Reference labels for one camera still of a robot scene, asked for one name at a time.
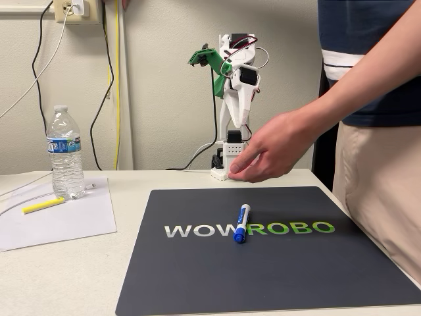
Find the blue whiteboard marker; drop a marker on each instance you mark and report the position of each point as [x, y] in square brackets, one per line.
[242, 220]

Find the person's left hand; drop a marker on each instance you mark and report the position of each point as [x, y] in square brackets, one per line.
[279, 148]

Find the black upright panel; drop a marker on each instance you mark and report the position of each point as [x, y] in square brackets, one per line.
[325, 158]

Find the person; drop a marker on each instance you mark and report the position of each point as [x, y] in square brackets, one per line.
[378, 171]

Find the dark mat with WOWROBO print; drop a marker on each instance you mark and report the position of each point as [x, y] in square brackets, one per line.
[197, 270]

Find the clear plastic water bottle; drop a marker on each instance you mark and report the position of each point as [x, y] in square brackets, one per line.
[65, 158]

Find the white charger plug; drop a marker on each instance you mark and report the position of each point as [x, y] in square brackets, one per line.
[80, 8]

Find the white paper sheet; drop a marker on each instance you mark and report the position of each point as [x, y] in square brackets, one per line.
[65, 224]

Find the yellow plastic bar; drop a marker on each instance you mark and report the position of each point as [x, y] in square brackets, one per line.
[42, 205]

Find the green camera mount with board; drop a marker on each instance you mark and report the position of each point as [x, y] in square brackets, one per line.
[218, 77]

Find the beige wall outlet box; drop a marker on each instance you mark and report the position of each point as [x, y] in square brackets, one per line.
[62, 13]

